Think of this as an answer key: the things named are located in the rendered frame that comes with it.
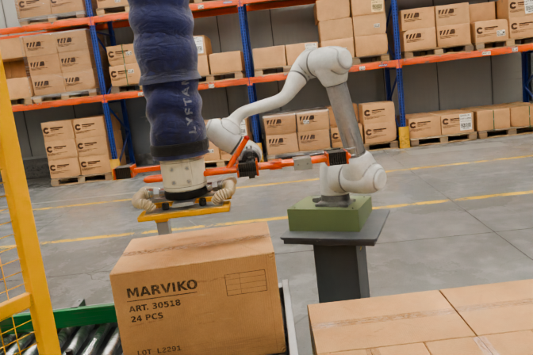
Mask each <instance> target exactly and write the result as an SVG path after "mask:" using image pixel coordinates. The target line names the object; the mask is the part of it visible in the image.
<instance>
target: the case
mask: <svg viewBox="0 0 533 355"><path fill-rule="evenodd" d="M109 279H110V284H111V288H112V293H113V301H114V306H115V310H116V315H117V323H118V328H119V332H120V337H121V345H122V350H123V354H124V355H268V354H274V353H284V352H286V340H285V334H284V326H283V320H282V308H281V300H280V294H279V287H278V275H277V268H276V261H275V254H274V248H273V244H272V240H271V236H270V231H269V227H268V224H267V221H263V222H257V223H246V224H240V225H233V226H227V227H216V228H210V229H204V230H198V231H187V232H180V233H174V234H168V235H157V236H151V237H145V238H138V239H132V240H131V242H130V243H129V244H128V246H127V248H126V249H125V251H124V253H123V254H122V255H121V257H120V259H119V260H118V262H117V264H116V265H115V266H114V267H113V270H112V271H111V273H110V274H109Z"/></svg>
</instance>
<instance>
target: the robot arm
mask: <svg viewBox="0 0 533 355"><path fill-rule="evenodd" d="M351 66H352V56H351V53H350V52H349V51H348V50H347V49H346V48H342V47H339V46H328V47H322V48H318V49H316V48H307V49H306V50H304V51H303V52H302V53H301V54H300V55H299V56H298V57H297V59H296V61H295V62H294V64H293V66H292V67H291V70H290V72H289V74H288V77H287V79H286V83H285V85H284V87H283V89H282V91H281V92H280V93H279V94H277V95H275V96H273V97H269V98H266V99H263V100H261V101H257V102H254V103H251V104H249V105H245V106H243V107H240V108H238V109H237V110H236V111H235V112H234V113H232V114H231V115H230V116H229V117H227V118H223V119H222V120H218V119H212V120H209V121H208V123H207V125H206V137H208V138H209V141H210V142H212V143H213V144H214V145H215V146H217V147H219V148H220V149H221V150H222V151H225V152H227V153H229V154H230V155H234V153H235V151H236V149H237V148H238V146H239V145H240V143H241V141H242V140H243V136H242V135H241V134H240V132H241V128H240V124H241V122H242V120H243V119H244V118H246V117H248V116H252V115H255V114H258V113H263V112H266V111H270V110H272V109H277V108H279V107H282V106H283V105H285V104H287V103H288V102H290V101H291V100H292V99H293V98H294V97H295V95H296V94H297V93H298V92H299V91H300V90H301V88H302V87H303V86H304V85H305V84H306V83H307V81H308V80H309V79H312V78H316V77H318V79H319V80H320V82H321V83H322V85H323V86H324V87H326V90H327V92H328V97H329V100H330V103H331V106H332V111H333V114H334V117H335V119H336V124H337V128H338V130H339V135H340V138H341V141H342V144H343V149H344V148H349V147H356V149H355V150H356V156H353V157H351V158H349V164H343V165H335V166H327V165H326V164H325V162H321V163H320V192H321V197H314V198H313V202H315V203H316V204H315V207H340V208H347V207H348V206H349V205H350V204H352V203H353V202H356V199H355V198H350V193H358V194H370V193H375V192H377V191H378V190H380V189H382V188H383V187H384V186H385V183H386V180H387V177H386V173H385V170H384V169H383V167H382V166H381V165H380V164H378V163H377V162H376V160H375V159H374V157H373V155H372V154H371V153H370V152H369V151H366V150H365V147H364V145H363V141H362V137H361V133H360V130H359V125H358V122H357V119H356V115H355V111H354V108H353V105H352V101H351V96H350V94H349V90H348V87H347V82H346V81H347V77H348V71H349V70H350V69H351ZM254 158H257V159H258V162H260V161H261V158H262V151H261V149H260V147H259V146H258V145H257V144H256V143H254V142H252V141H250V140H248V142H247V144H246V146H245V147H244V149H243V150H242V152H241V153H240V156H239V157H238V159H237V160H244V159H245V160H246V163H250V162H254Z"/></svg>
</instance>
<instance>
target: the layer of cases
mask: <svg viewBox="0 0 533 355"><path fill-rule="evenodd" d="M307 308H308V315H309V329H310V336H311V343H312V351H313V355H533V279H528V280H521V281H508V282H501V283H494V284H481V285H474V286H466V287H460V288H446V289H440V290H432V291H425V292H412V293H405V294H398V295H391V296H377V297H370V298H363V299H356V300H343V301H336V302H329V303H315V304H309V305H307Z"/></svg>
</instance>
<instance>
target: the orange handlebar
mask: <svg viewBox="0 0 533 355"><path fill-rule="evenodd" d="M311 159H312V161H311V162H312V164H313V163H320V162H327V159H326V156H324V155H317V156H311ZM268 161H269V162H258V168H259V170H266V169H270V170H278V169H282V167H287V166H293V165H294V162H293V159H292V158H291V159H284V160H281V159H272V160H268ZM225 167H226V166H224V167H217V168H210V169H205V171H204V173H203V174H204V176H205V177H206V176H213V175H220V174H233V173H237V172H236V166H233V167H232V168H225ZM223 168H224V169H223ZM157 170H161V168H160V165H158V166H145V167H138V168H134V173H143V172H149V171H157ZM160 181H163V178H162V174H157V175H151V176H147V177H145V178H144V182H145V183H153V182H160Z"/></svg>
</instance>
